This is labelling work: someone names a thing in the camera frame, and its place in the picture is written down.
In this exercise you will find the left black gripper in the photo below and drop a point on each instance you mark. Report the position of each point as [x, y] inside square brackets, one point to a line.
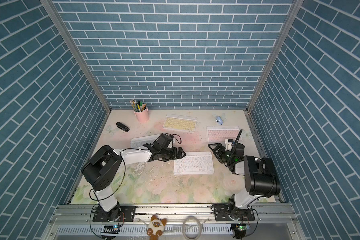
[174, 156]

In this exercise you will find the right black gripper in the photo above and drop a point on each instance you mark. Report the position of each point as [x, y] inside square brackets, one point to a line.
[220, 146]

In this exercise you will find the pink keyboard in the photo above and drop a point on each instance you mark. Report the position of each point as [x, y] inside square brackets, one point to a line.
[219, 134]

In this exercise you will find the white keyboard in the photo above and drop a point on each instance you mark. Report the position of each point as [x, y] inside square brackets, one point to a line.
[139, 142]
[194, 163]

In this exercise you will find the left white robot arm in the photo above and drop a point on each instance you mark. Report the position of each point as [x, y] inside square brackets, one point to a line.
[100, 170]

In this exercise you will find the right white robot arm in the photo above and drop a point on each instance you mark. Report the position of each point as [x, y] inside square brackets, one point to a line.
[261, 179]

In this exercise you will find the small blue stapler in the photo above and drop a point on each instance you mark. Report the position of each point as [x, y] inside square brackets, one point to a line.
[219, 120]

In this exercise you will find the yellow keyboard at back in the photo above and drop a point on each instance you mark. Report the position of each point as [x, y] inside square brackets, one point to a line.
[180, 123]

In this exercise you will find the pink pencil cup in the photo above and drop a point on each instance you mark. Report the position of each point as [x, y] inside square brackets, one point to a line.
[143, 116]

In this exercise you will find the pencils in cup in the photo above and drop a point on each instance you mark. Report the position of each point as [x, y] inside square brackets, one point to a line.
[138, 106]

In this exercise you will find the plush toy cat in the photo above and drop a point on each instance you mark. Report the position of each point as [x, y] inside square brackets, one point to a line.
[156, 227]

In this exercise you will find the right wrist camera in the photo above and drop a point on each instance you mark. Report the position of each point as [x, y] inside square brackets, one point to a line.
[230, 145]

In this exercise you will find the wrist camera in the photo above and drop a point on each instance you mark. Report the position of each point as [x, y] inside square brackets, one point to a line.
[164, 141]
[230, 145]

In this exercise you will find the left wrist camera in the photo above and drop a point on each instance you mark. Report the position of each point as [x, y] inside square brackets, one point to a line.
[164, 141]

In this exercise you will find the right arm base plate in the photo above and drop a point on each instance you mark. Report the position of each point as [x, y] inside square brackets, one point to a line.
[224, 213]

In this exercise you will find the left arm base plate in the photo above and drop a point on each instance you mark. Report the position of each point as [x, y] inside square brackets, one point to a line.
[117, 214]

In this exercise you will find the aluminium front rail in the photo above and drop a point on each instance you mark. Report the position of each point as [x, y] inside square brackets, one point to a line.
[273, 221]

